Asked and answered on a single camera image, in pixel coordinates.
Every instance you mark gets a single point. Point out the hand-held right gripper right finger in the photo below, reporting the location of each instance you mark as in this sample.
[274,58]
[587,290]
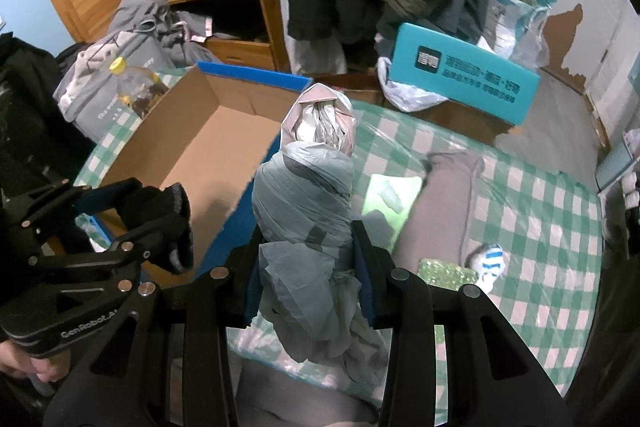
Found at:
[367,287]

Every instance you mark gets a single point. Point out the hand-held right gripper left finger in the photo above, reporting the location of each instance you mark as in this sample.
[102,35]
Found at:
[252,292]

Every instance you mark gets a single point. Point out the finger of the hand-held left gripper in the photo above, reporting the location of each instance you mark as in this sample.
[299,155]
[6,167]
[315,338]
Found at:
[97,203]
[100,252]

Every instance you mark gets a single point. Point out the black knit sock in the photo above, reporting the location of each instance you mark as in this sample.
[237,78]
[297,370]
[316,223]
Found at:
[170,227]

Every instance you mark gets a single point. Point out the green scouring pad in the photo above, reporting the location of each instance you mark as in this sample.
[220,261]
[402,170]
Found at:
[445,272]

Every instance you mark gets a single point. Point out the grey plastic bag bundle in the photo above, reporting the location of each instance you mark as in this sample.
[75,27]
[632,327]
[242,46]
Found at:
[300,197]

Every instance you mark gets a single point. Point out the grey fleece cloth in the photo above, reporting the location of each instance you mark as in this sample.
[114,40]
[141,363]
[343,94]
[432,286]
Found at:
[440,202]

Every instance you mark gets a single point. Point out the blue cardboard box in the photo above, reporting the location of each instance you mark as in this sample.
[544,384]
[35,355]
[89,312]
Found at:
[200,157]

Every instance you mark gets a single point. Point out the white blue striped sock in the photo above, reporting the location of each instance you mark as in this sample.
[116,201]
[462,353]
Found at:
[487,263]

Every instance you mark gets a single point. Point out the person's left hand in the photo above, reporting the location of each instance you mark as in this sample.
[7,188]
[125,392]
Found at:
[47,367]

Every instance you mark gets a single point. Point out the light green packet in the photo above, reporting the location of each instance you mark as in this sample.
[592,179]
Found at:
[390,197]

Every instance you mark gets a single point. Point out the grey printed hoodie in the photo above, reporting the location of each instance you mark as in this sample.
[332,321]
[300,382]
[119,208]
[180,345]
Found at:
[90,107]

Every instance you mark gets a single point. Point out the dark cloth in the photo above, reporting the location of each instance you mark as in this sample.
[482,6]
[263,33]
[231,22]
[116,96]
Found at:
[30,107]

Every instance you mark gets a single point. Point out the yellow cap oil bottle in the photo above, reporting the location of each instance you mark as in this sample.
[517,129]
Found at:
[135,87]

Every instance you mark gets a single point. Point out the green white checked tablecloth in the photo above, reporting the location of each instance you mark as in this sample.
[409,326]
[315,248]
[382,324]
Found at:
[525,232]

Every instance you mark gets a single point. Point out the grey clothes pile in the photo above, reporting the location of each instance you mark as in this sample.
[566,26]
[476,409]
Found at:
[145,19]

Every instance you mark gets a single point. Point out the hanging dark jackets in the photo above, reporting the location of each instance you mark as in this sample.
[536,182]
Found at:
[320,57]

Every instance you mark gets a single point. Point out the teal printed box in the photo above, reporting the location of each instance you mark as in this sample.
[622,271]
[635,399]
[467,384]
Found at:
[465,72]

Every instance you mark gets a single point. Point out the light blue bin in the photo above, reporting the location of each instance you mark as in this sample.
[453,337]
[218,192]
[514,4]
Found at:
[615,167]

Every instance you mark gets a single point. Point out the grey shoe rack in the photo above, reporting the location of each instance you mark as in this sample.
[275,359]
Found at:
[631,199]

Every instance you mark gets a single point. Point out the blue white plastic bag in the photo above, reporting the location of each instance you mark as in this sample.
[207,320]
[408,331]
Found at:
[515,7]

